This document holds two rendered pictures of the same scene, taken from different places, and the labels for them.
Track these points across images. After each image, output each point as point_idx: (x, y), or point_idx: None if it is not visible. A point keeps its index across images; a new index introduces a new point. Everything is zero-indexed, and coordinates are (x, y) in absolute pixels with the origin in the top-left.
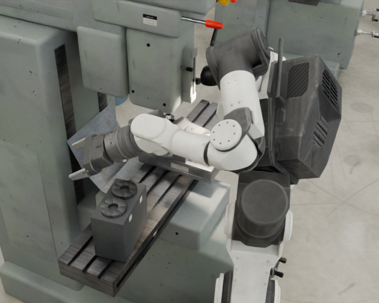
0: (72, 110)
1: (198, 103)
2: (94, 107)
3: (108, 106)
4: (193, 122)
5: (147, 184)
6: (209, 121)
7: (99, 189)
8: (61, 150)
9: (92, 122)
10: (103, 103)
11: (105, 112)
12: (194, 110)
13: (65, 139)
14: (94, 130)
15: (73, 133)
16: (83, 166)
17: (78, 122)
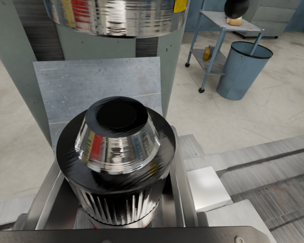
0: (44, 6)
1: None
2: (121, 40)
3: (157, 58)
4: (279, 156)
5: (76, 227)
6: None
7: (54, 158)
8: (21, 72)
9: (111, 63)
10: (147, 46)
11: (146, 62)
12: (292, 140)
13: (32, 58)
14: (106, 75)
15: (55, 58)
16: (51, 115)
17: (72, 45)
